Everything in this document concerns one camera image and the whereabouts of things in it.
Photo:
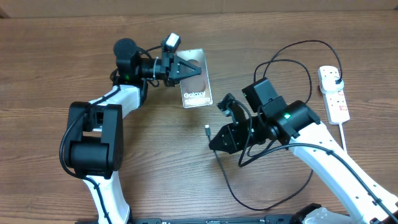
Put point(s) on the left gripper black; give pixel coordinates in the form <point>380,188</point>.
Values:
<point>166,59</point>

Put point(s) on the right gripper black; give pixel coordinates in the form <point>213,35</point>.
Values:
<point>235,144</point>

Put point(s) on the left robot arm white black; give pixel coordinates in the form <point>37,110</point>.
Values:
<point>92,147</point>

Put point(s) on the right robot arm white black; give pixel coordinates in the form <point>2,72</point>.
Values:
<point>300,130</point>

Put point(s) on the white charger plug adapter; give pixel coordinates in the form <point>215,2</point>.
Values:
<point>329,85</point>

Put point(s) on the white power strip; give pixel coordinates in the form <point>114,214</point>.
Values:
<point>335,102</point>

